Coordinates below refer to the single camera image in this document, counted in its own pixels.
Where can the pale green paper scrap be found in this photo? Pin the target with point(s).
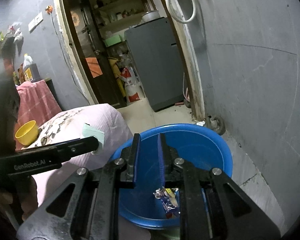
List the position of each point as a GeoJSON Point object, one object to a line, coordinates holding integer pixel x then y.
{"type": "Point", "coordinates": [90, 131]}

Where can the metal pot on fridge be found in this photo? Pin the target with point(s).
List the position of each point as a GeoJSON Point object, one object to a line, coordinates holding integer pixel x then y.
{"type": "Point", "coordinates": [150, 16]}

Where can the orange wall hook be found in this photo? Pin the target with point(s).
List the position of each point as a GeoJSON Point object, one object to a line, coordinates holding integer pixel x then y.
{"type": "Point", "coordinates": [49, 9]}

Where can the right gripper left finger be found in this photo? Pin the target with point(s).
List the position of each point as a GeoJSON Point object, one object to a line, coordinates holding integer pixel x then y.
{"type": "Point", "coordinates": [86, 205]}

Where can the yellow plastic bowl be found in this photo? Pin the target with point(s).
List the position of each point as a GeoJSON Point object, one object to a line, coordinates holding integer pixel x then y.
{"type": "Point", "coordinates": [28, 133]}

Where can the wall shelf with packets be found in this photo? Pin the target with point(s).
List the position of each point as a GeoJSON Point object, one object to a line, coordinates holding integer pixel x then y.
{"type": "Point", "coordinates": [12, 36]}

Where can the grey refrigerator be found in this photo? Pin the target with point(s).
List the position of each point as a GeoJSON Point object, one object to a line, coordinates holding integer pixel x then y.
{"type": "Point", "coordinates": [157, 62]}

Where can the pink checked towel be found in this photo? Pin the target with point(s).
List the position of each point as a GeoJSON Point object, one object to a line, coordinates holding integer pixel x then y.
{"type": "Point", "coordinates": [36, 103]}

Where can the yellow snack packet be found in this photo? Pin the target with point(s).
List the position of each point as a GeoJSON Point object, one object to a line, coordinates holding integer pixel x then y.
{"type": "Point", "coordinates": [171, 192]}

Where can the blue plastic basin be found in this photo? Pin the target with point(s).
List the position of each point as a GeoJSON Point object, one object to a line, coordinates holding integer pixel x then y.
{"type": "Point", "coordinates": [196, 144]}

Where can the red white sack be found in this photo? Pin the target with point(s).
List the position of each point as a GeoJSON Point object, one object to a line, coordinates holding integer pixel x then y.
{"type": "Point", "coordinates": [132, 85]}

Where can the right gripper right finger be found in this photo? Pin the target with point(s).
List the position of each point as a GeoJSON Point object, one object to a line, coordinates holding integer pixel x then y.
{"type": "Point", "coordinates": [212, 205]}

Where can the green plastic box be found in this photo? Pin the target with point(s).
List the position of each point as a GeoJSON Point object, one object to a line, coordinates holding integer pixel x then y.
{"type": "Point", "coordinates": [113, 40]}

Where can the blue foil wrapper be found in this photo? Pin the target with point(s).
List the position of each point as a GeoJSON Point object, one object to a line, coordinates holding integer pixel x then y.
{"type": "Point", "coordinates": [170, 205]}

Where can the large oil jug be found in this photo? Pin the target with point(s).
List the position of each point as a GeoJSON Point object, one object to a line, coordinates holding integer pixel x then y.
{"type": "Point", "coordinates": [30, 70]}

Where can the white wall switch plate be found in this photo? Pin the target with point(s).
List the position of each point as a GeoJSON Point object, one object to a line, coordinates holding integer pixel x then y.
{"type": "Point", "coordinates": [35, 22]}

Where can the pink floral table cloth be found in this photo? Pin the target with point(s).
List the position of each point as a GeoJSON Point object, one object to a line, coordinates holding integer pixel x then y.
{"type": "Point", "coordinates": [101, 125]}

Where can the person's left hand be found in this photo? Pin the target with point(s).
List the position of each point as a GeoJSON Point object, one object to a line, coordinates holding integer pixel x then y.
{"type": "Point", "coordinates": [26, 199]}

